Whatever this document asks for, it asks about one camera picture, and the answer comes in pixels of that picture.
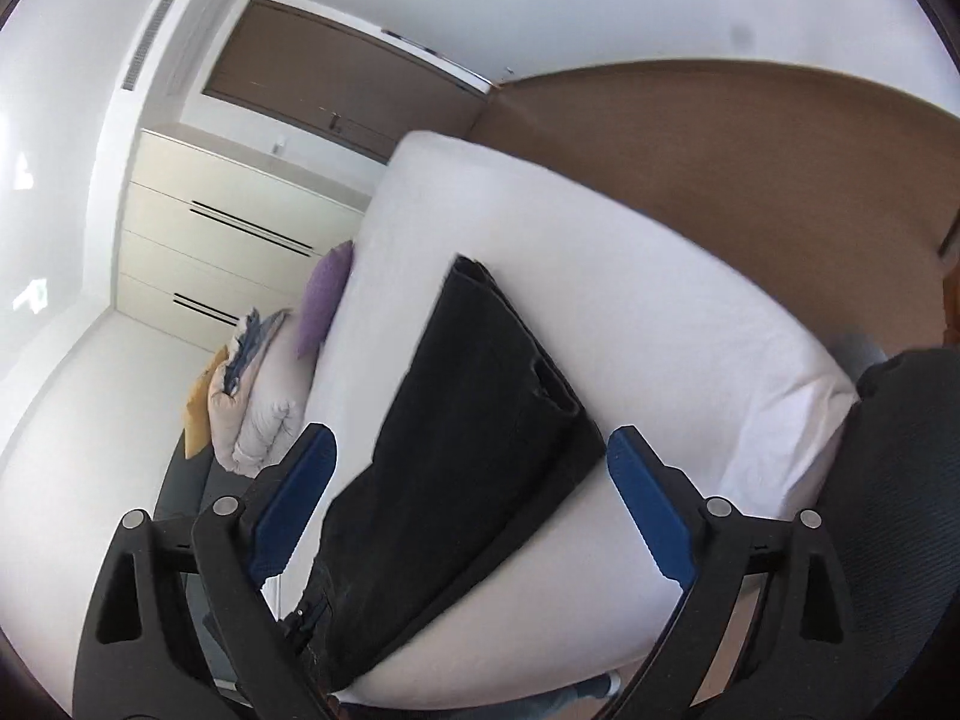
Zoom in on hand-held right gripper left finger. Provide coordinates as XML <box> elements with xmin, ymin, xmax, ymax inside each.
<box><xmin>75</xmin><ymin>424</ymin><xmax>338</xmax><ymax>720</ymax></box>

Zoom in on ceiling air vent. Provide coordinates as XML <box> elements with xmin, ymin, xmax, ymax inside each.
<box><xmin>121</xmin><ymin>0</ymin><xmax>194</xmax><ymax>91</ymax></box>

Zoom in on white bed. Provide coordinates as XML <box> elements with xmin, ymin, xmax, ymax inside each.
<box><xmin>304</xmin><ymin>131</ymin><xmax>860</xmax><ymax>713</ymax></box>

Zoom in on black pants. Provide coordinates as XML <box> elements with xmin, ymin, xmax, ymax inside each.
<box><xmin>311</xmin><ymin>255</ymin><xmax>607</xmax><ymax>695</ymax></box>

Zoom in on folded beige duvet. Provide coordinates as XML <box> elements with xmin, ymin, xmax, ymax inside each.
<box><xmin>206</xmin><ymin>307</ymin><xmax>312</xmax><ymax>475</ymax></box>

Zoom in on blue patterned cloth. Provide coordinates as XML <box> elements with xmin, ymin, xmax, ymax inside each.
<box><xmin>225</xmin><ymin>307</ymin><xmax>290</xmax><ymax>395</ymax></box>

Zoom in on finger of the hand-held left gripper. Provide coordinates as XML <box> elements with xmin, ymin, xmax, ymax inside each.
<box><xmin>281</xmin><ymin>566</ymin><xmax>335</xmax><ymax>661</ymax></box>

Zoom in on purple pillow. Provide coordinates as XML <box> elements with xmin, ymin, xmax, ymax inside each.
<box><xmin>295</xmin><ymin>240</ymin><xmax>355</xmax><ymax>359</ymax></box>

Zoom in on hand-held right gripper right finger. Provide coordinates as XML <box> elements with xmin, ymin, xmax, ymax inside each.
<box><xmin>606</xmin><ymin>426</ymin><xmax>860</xmax><ymax>720</ymax></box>

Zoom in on yellow pillow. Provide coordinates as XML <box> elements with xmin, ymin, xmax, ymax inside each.
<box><xmin>184</xmin><ymin>345</ymin><xmax>230</xmax><ymax>458</ymax></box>

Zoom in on cream wardrobe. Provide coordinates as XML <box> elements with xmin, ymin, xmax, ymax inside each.
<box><xmin>112</xmin><ymin>127</ymin><xmax>372</xmax><ymax>352</ymax></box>

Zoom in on brown door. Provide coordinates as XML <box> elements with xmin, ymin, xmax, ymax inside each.
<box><xmin>202</xmin><ymin>0</ymin><xmax>492</xmax><ymax>166</ymax></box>

